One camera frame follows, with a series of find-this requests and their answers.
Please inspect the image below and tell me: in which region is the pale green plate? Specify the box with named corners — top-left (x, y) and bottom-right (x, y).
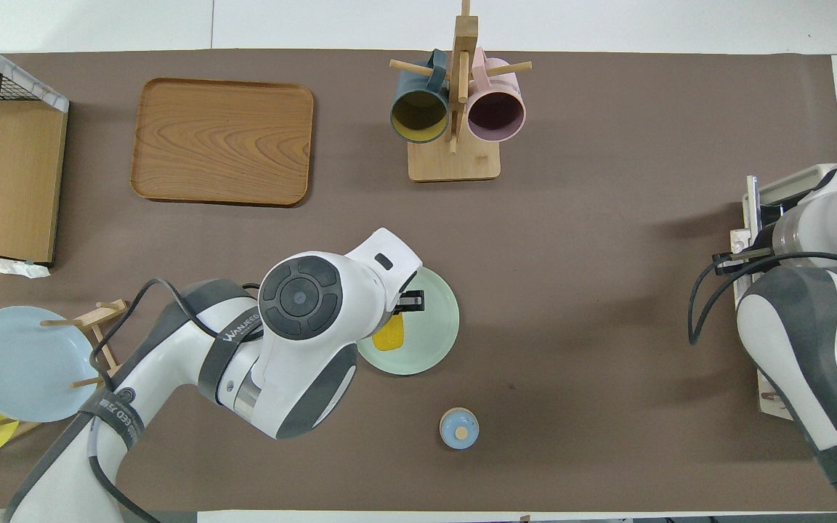
top-left (355, 267), bottom-right (460, 376)

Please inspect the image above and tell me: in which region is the yellow corn cob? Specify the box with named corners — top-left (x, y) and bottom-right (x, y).
top-left (373, 312), bottom-right (408, 352)

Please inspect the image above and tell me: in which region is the beige toaster oven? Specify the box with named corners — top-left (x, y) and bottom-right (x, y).
top-left (729, 163), bottom-right (837, 422)

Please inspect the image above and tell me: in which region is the wooden mug rack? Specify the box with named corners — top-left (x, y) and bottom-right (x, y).
top-left (389, 0), bottom-right (533, 182)

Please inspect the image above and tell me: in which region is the brown table mat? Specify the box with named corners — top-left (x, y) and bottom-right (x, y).
top-left (0, 49), bottom-right (837, 513)

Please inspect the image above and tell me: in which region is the dark blue mug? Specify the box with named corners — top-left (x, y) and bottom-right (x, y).
top-left (389, 49), bottom-right (452, 145)

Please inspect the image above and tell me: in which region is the pink mug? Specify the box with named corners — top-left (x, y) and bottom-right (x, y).
top-left (466, 48), bottom-right (527, 143)

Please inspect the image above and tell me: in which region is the wooden tray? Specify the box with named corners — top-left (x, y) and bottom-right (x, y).
top-left (130, 78), bottom-right (315, 208)

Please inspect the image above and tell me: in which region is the wooden plate rack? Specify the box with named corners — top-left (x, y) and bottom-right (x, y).
top-left (0, 299), bottom-right (132, 440)

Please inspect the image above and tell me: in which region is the light blue plate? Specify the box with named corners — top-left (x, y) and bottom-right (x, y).
top-left (0, 306), bottom-right (100, 423)

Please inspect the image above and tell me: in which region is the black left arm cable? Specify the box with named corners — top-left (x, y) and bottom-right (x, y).
top-left (88, 278), bottom-right (261, 523)

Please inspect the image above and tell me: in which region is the wire basket wooden shelf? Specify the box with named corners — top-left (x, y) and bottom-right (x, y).
top-left (0, 29), bottom-right (70, 279)

